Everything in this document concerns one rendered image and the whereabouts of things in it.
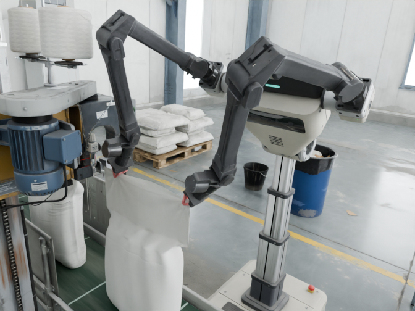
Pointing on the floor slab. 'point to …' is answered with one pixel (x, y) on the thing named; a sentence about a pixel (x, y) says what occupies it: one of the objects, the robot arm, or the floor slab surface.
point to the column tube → (8, 297)
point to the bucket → (255, 175)
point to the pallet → (159, 161)
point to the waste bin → (312, 182)
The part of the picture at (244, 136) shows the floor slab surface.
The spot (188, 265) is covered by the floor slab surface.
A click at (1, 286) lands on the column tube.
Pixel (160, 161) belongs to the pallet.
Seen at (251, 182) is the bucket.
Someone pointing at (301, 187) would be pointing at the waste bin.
